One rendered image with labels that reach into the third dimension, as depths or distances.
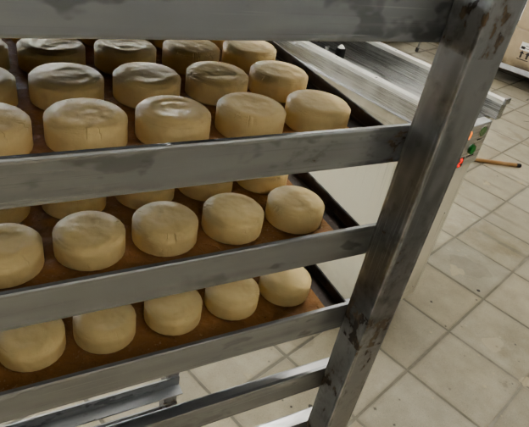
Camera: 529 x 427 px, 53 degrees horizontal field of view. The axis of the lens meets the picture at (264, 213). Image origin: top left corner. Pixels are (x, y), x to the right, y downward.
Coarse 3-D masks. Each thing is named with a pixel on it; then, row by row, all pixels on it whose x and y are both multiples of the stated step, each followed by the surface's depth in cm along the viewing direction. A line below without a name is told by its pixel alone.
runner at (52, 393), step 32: (288, 320) 45; (320, 320) 48; (160, 352) 40; (192, 352) 42; (224, 352) 44; (32, 384) 36; (64, 384) 38; (96, 384) 39; (128, 384) 41; (0, 416) 36
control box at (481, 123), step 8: (480, 120) 155; (488, 120) 156; (480, 128) 154; (488, 128) 157; (472, 136) 154; (480, 136) 156; (472, 144) 156; (480, 144) 160; (464, 152) 156; (464, 160) 159; (472, 160) 163
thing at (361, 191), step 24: (336, 48) 173; (384, 72) 177; (360, 96) 156; (384, 120) 152; (408, 120) 146; (360, 168) 163; (384, 168) 156; (456, 168) 166; (336, 192) 174; (360, 192) 166; (384, 192) 158; (456, 192) 177; (360, 216) 168; (432, 240) 186; (336, 264) 184; (360, 264) 174; (336, 288) 187; (408, 288) 197
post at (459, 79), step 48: (480, 0) 31; (480, 48) 32; (432, 96) 36; (480, 96) 35; (432, 144) 36; (432, 192) 39; (384, 240) 42; (384, 288) 44; (384, 336) 49; (336, 384) 52
